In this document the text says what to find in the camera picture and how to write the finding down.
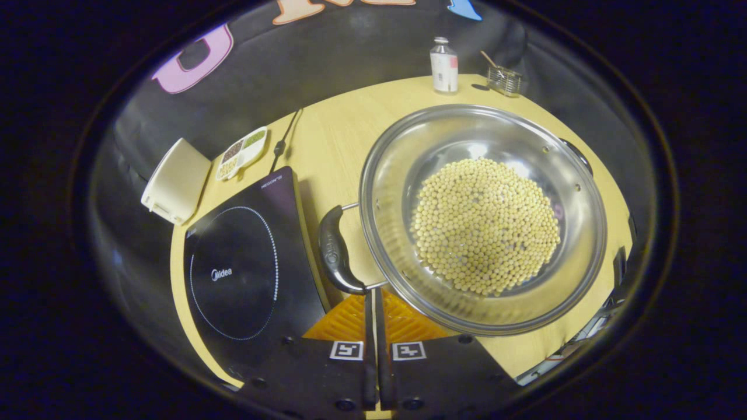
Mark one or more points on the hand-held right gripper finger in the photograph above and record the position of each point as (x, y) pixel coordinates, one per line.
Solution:
(370, 350)
(382, 361)

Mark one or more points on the black induction cooktop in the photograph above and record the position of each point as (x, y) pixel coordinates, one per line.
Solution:
(245, 274)

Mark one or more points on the pile of yellow soybeans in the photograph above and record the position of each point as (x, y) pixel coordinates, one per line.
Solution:
(484, 227)

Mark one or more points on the stainless steel pot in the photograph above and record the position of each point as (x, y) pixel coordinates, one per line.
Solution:
(397, 175)

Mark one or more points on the white divided dish of beans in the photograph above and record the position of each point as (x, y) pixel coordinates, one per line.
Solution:
(242, 153)

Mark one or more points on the white toaster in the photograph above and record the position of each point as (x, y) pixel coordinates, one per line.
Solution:
(175, 181)

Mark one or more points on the small black round cap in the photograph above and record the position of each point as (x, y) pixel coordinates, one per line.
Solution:
(480, 87)

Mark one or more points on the small clear labelled bottle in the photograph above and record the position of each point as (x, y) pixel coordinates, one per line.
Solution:
(444, 67)

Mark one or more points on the small glass cup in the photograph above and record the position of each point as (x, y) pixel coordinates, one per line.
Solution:
(505, 81)

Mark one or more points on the thin wooden stick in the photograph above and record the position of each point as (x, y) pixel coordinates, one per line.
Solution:
(489, 58)

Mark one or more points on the dark metal frame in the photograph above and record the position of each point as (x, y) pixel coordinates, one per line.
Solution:
(618, 265)

